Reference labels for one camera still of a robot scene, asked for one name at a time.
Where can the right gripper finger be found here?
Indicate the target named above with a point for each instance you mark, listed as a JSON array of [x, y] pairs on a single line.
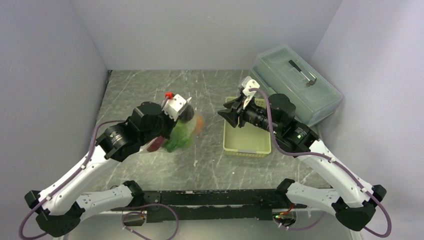
[[231, 116], [234, 104]]

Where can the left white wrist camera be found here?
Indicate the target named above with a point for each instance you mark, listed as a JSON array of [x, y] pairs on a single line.
[[174, 105]]

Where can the pale green plastic basket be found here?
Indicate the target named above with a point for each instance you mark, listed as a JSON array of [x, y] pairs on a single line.
[[248, 141]]

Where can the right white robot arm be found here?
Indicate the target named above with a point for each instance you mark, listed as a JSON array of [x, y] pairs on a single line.
[[352, 200]]

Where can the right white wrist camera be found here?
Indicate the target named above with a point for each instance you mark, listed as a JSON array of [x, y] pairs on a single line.
[[246, 91]]

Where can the green cabbage toy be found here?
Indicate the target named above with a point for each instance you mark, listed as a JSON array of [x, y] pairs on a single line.
[[182, 137]]

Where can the clear lidded storage box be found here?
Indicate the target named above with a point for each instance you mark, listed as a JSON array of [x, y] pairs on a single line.
[[276, 76]]

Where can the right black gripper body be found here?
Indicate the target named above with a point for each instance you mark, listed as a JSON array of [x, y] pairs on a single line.
[[254, 114]]

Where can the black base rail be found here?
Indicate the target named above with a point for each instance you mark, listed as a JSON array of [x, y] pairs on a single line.
[[187, 205]]

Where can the dark purple mangosteen toy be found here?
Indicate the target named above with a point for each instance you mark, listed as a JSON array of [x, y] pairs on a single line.
[[187, 115]]

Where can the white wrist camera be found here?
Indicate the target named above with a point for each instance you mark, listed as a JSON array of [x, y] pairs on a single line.
[[246, 91], [174, 105]]

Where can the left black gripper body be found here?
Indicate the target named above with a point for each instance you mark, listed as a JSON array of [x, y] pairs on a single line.
[[165, 125]]

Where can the clear dotted zip bag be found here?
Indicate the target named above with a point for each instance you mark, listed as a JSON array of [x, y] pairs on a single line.
[[194, 118]]

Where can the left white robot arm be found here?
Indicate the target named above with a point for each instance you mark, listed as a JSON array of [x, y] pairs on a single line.
[[59, 208]]

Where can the purple eggplant toy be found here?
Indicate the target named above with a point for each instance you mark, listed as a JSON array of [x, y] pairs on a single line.
[[156, 144]]

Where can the orange peach toy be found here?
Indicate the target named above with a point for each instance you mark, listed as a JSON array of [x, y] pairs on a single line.
[[199, 124]]

